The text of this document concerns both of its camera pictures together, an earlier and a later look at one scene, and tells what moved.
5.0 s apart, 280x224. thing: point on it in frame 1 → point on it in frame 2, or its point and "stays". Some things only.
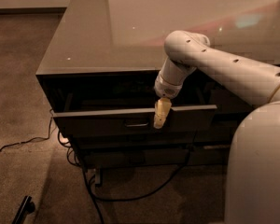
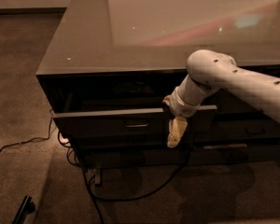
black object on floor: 26,206 stays
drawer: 131,159 stays
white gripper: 166,89 → 181,105
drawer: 135,139 stays
